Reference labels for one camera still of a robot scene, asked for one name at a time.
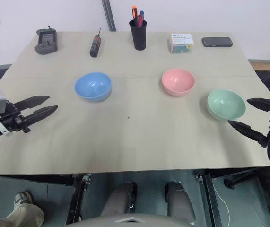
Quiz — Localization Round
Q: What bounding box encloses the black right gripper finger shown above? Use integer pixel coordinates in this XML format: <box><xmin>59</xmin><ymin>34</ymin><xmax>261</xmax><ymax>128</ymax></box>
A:
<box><xmin>246</xmin><ymin>97</ymin><xmax>270</xmax><ymax>112</ymax></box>
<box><xmin>227</xmin><ymin>120</ymin><xmax>268</xmax><ymax>148</ymax></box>

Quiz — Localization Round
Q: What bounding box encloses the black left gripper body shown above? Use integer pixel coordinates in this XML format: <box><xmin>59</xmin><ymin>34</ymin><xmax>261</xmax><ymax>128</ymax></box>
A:
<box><xmin>0</xmin><ymin>101</ymin><xmax>31</xmax><ymax>135</ymax></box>

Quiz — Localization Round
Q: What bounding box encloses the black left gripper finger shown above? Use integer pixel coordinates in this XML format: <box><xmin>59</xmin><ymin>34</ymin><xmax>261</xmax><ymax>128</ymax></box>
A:
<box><xmin>22</xmin><ymin>105</ymin><xmax>59</xmax><ymax>128</ymax></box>
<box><xmin>15</xmin><ymin>95</ymin><xmax>51</xmax><ymax>111</ymax></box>

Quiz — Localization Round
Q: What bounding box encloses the green plastic bowl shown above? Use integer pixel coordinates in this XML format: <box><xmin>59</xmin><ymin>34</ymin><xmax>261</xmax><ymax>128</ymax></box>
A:
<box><xmin>207</xmin><ymin>88</ymin><xmax>246</xmax><ymax>122</ymax></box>

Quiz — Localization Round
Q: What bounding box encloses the brown cardboard box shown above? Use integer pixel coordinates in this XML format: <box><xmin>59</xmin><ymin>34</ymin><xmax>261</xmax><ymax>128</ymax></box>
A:
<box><xmin>251</xmin><ymin>62</ymin><xmax>270</xmax><ymax>71</ymax></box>

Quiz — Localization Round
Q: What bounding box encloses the black office chair base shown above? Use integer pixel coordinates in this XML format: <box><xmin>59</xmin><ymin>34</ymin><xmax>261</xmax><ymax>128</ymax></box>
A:
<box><xmin>223</xmin><ymin>169</ymin><xmax>270</xmax><ymax>220</ymax></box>

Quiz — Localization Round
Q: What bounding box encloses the blue plastic bowl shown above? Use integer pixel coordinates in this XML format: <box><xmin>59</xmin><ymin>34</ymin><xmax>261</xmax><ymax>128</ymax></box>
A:
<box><xmin>74</xmin><ymin>71</ymin><xmax>113</xmax><ymax>103</ymax></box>

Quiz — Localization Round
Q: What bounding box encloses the black table leg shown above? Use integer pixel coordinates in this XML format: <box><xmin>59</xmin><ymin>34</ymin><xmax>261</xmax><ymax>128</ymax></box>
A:
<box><xmin>65</xmin><ymin>173</ymin><xmax>92</xmax><ymax>226</ymax></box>
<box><xmin>194</xmin><ymin>170</ymin><xmax>223</xmax><ymax>227</ymax></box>

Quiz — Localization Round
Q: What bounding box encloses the black rectangular case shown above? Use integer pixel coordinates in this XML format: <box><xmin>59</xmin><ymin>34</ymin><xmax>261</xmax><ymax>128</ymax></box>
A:
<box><xmin>201</xmin><ymin>36</ymin><xmax>234</xmax><ymax>48</ymax></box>

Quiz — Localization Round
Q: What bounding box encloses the black red electric screwdriver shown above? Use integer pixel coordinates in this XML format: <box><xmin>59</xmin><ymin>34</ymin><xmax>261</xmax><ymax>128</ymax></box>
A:
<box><xmin>89</xmin><ymin>27</ymin><xmax>102</xmax><ymax>58</ymax></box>

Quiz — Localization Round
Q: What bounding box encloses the pink-red plastic bowl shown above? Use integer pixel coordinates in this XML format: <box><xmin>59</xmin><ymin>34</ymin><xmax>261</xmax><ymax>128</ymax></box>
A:
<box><xmin>161</xmin><ymin>68</ymin><xmax>196</xmax><ymax>97</ymax></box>

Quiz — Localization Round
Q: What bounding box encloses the person's leg with gray shoe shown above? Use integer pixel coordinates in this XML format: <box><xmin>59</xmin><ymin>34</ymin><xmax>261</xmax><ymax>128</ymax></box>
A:
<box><xmin>0</xmin><ymin>191</ymin><xmax>45</xmax><ymax>227</ymax></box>

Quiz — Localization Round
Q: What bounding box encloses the gray right robot thigh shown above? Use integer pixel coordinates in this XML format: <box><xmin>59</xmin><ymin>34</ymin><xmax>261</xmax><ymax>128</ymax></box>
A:
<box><xmin>164</xmin><ymin>180</ymin><xmax>196</xmax><ymax>222</ymax></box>

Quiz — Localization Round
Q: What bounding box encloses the gray robot thigh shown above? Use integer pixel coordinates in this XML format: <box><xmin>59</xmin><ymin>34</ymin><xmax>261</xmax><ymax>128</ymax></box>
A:
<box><xmin>100</xmin><ymin>181</ymin><xmax>138</xmax><ymax>219</ymax></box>
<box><xmin>164</xmin><ymin>180</ymin><xmax>196</xmax><ymax>222</ymax></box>

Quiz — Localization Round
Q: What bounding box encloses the clear sticky note box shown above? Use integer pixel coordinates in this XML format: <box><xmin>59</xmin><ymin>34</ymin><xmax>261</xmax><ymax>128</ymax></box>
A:
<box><xmin>167</xmin><ymin>33</ymin><xmax>195</xmax><ymax>54</ymax></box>

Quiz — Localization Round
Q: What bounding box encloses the gray metal pole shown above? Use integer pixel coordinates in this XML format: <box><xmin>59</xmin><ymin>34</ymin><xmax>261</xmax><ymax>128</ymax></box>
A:
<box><xmin>101</xmin><ymin>0</ymin><xmax>117</xmax><ymax>33</ymax></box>

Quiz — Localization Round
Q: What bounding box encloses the gray left robot thigh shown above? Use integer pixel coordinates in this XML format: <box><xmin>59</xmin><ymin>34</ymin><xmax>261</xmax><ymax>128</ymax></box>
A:
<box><xmin>100</xmin><ymin>181</ymin><xmax>138</xmax><ymax>219</ymax></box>

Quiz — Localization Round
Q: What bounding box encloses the black pen holder cup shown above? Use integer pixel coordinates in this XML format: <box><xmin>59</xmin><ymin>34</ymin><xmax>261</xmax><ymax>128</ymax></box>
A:
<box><xmin>128</xmin><ymin>18</ymin><xmax>148</xmax><ymax>51</ymax></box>

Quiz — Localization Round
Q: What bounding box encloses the gray robot torso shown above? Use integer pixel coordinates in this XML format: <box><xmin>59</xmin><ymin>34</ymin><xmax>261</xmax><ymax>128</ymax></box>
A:
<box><xmin>65</xmin><ymin>212</ymin><xmax>198</xmax><ymax>227</ymax></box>

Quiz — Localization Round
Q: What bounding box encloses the white floor cable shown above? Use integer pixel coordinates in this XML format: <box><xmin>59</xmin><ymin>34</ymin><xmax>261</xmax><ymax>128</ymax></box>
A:
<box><xmin>210</xmin><ymin>186</ymin><xmax>232</xmax><ymax>227</ymax></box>

